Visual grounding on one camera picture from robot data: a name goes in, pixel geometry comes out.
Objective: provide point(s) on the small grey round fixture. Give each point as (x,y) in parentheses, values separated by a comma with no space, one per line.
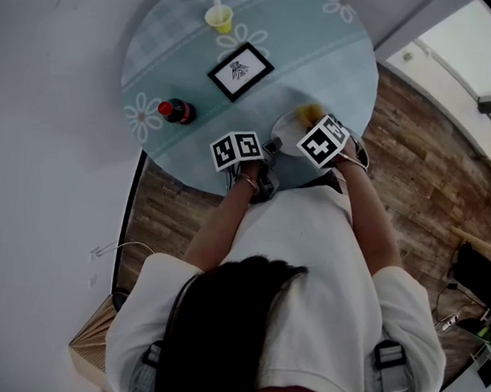
(407,57)

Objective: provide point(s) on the yellow paper cup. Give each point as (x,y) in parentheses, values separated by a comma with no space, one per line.
(219,18)

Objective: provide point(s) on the white power strip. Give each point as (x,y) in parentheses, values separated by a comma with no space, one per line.
(451,322)

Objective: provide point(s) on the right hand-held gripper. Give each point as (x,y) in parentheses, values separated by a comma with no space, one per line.
(323,142)

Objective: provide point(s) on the cola bottle with red cap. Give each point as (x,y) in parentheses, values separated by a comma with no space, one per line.
(178,111)

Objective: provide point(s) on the bread roll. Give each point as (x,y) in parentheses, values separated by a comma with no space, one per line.
(309,113)

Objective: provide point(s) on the person's right forearm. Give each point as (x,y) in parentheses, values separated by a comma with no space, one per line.
(371,223)

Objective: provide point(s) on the person's left forearm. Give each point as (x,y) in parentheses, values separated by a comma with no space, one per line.
(217,227)

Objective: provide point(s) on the light wooden table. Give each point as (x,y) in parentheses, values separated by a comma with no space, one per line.
(480,242)

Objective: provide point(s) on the person's white shirt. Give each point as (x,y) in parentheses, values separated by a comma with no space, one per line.
(310,282)

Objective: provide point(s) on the black picture frame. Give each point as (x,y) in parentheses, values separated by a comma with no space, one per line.
(241,72)

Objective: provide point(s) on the black bag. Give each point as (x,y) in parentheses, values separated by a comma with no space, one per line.
(478,271)

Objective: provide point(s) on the round table with blue cloth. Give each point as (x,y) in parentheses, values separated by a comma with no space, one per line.
(309,55)

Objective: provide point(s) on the beige ribbed box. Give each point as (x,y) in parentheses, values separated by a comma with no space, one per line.
(93,348)

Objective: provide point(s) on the glass sliding door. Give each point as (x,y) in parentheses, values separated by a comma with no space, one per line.
(454,51)

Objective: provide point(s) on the black round stool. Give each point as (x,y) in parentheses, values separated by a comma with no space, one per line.
(120,301)

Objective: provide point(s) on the white wall socket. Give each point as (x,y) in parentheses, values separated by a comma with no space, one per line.
(96,254)

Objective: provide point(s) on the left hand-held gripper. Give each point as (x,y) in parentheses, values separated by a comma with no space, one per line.
(234,149)

